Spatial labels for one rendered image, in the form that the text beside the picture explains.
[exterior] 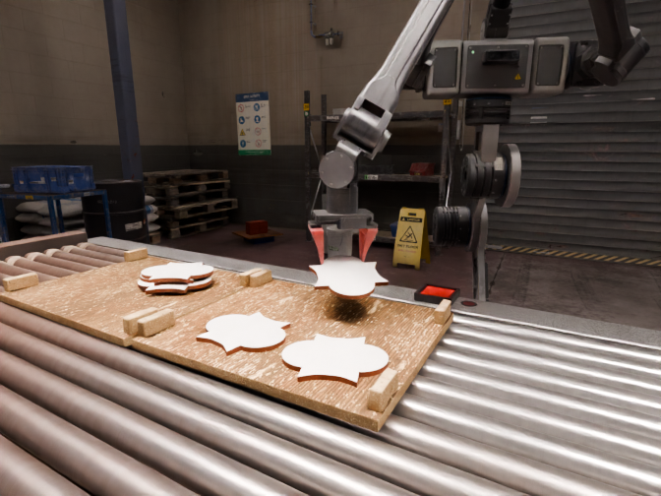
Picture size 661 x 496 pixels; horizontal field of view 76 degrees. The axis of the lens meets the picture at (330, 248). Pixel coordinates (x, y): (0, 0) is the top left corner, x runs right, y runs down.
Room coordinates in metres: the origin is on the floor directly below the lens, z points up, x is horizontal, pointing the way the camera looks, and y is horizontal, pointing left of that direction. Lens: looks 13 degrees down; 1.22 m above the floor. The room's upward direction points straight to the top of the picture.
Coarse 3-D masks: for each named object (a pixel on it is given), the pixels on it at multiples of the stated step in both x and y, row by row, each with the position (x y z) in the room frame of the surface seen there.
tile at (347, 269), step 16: (336, 256) 0.77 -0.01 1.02; (352, 256) 0.77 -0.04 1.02; (320, 272) 0.71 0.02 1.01; (336, 272) 0.71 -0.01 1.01; (352, 272) 0.71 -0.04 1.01; (368, 272) 0.71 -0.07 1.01; (320, 288) 0.66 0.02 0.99; (336, 288) 0.65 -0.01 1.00; (352, 288) 0.65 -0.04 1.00; (368, 288) 0.65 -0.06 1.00
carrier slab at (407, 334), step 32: (256, 288) 0.83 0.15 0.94; (288, 288) 0.83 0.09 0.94; (192, 320) 0.67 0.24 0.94; (288, 320) 0.67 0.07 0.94; (320, 320) 0.67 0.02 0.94; (352, 320) 0.67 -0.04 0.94; (384, 320) 0.67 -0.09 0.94; (416, 320) 0.67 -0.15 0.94; (448, 320) 0.67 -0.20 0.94; (160, 352) 0.56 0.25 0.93; (192, 352) 0.55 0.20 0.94; (224, 352) 0.55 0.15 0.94; (256, 352) 0.55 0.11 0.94; (416, 352) 0.55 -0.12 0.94; (256, 384) 0.48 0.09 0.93; (288, 384) 0.47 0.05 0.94; (320, 384) 0.47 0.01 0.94; (352, 416) 0.41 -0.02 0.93; (384, 416) 0.41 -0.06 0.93
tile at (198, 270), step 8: (168, 264) 0.90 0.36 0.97; (176, 264) 0.90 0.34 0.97; (184, 264) 0.90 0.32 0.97; (192, 264) 0.90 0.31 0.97; (200, 264) 0.90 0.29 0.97; (144, 272) 0.84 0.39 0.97; (152, 272) 0.84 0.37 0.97; (160, 272) 0.84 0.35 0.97; (168, 272) 0.84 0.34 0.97; (176, 272) 0.84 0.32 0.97; (184, 272) 0.84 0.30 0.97; (192, 272) 0.84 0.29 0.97; (200, 272) 0.84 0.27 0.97; (208, 272) 0.84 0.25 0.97; (152, 280) 0.79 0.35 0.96; (160, 280) 0.80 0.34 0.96; (168, 280) 0.80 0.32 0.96; (176, 280) 0.80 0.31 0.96; (184, 280) 0.80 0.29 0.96
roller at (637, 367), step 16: (96, 256) 1.18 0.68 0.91; (112, 256) 1.16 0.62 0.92; (464, 336) 0.66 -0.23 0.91; (480, 336) 0.65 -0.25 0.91; (496, 336) 0.64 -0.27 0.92; (512, 336) 0.64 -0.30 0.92; (544, 352) 0.60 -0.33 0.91; (560, 352) 0.59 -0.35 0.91; (576, 352) 0.58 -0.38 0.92; (592, 352) 0.58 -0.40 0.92; (608, 368) 0.56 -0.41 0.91; (624, 368) 0.55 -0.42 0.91; (640, 368) 0.54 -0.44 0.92; (656, 368) 0.54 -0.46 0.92
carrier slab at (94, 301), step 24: (120, 264) 1.02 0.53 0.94; (144, 264) 1.02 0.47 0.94; (24, 288) 0.83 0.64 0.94; (48, 288) 0.83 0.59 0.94; (72, 288) 0.83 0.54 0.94; (96, 288) 0.83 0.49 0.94; (120, 288) 0.83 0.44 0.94; (216, 288) 0.83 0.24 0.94; (240, 288) 0.83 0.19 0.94; (48, 312) 0.71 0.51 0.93; (72, 312) 0.70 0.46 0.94; (96, 312) 0.70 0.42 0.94; (120, 312) 0.70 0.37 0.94; (192, 312) 0.71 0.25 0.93; (96, 336) 0.63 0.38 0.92; (120, 336) 0.61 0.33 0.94
